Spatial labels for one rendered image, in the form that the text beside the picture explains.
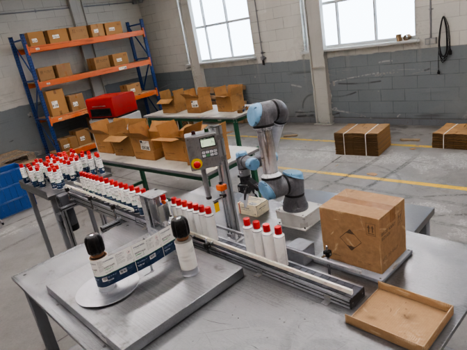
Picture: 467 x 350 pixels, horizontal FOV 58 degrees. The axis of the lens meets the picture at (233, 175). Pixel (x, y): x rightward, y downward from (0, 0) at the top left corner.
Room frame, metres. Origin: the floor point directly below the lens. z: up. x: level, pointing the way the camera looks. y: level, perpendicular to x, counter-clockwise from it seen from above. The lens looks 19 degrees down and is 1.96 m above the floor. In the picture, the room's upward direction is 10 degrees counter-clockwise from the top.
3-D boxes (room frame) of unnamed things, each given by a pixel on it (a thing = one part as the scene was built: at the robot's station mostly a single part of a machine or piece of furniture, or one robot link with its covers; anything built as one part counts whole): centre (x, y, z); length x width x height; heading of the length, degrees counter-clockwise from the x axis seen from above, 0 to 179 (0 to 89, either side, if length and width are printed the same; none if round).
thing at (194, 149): (2.20, 0.14, 1.38); 0.17 x 0.10 x 0.19; 96
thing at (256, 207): (2.51, -0.09, 0.87); 0.16 x 0.12 x 0.07; 45
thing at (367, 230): (1.76, -0.56, 0.99); 0.30 x 0.24 x 0.27; 41
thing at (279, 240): (1.74, -0.16, 0.98); 0.05 x 0.05 x 0.20
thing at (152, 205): (2.32, 0.48, 1.01); 0.14 x 0.13 x 0.26; 41
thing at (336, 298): (2.06, 0.13, 0.85); 1.65 x 0.11 x 0.05; 41
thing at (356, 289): (2.06, 0.13, 0.86); 1.65 x 0.08 x 0.04; 41
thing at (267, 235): (1.78, -0.11, 0.98); 0.05 x 0.05 x 0.20
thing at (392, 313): (1.31, -0.52, 0.85); 0.30 x 0.26 x 0.04; 41
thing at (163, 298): (1.86, 0.55, 0.86); 0.80 x 0.67 x 0.05; 41
